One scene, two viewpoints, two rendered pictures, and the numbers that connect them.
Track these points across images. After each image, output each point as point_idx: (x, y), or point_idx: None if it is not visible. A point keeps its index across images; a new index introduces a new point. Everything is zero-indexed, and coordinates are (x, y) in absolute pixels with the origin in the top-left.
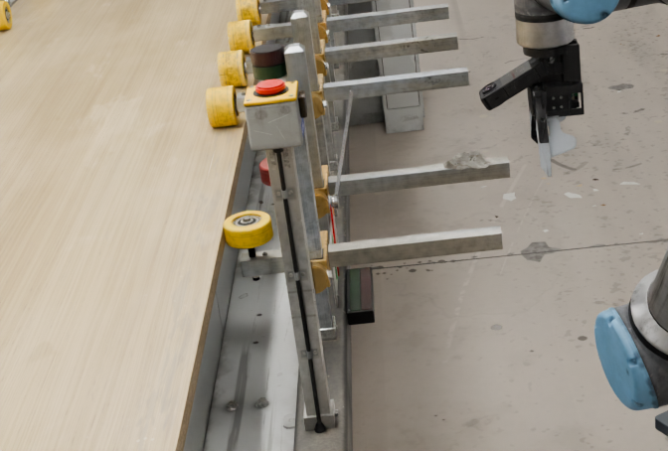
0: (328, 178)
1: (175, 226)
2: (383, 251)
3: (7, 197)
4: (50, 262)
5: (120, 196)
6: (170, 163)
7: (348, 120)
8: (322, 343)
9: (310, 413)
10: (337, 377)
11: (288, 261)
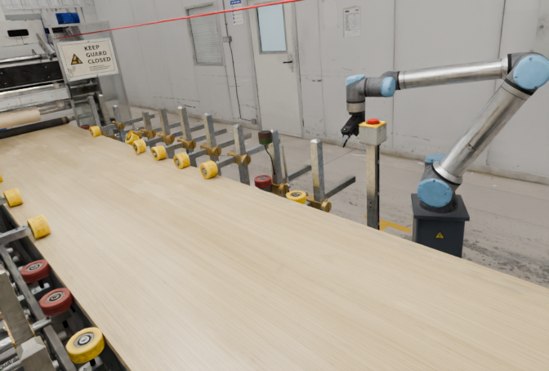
0: None
1: (272, 206)
2: (331, 192)
3: (167, 225)
4: (250, 234)
5: (223, 207)
6: (217, 192)
7: (284, 155)
8: None
9: None
10: None
11: (376, 189)
